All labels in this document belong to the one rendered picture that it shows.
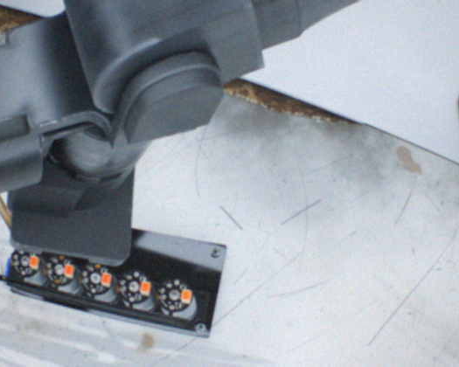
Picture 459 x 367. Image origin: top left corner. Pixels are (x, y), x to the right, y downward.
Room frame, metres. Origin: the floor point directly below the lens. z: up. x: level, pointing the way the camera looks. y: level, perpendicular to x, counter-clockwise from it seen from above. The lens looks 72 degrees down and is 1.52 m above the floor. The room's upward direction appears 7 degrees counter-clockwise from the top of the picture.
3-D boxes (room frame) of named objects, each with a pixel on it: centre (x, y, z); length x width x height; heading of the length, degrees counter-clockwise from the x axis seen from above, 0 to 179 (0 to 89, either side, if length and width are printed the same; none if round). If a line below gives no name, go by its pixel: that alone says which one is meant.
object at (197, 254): (0.19, 0.09, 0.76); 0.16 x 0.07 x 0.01; 73
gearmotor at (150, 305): (0.17, 0.07, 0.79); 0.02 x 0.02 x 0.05
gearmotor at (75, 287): (0.18, 0.13, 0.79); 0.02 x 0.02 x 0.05
